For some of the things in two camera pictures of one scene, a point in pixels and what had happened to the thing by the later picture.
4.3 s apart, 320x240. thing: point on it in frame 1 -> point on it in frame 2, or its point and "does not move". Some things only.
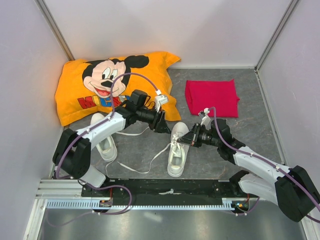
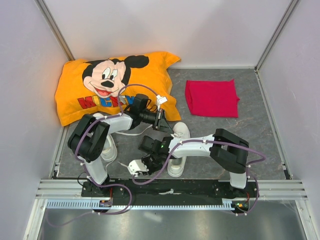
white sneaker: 178,151 does not move
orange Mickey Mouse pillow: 84,87 does not move
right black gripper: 191,138 -> 151,170
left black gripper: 161,126 does not move
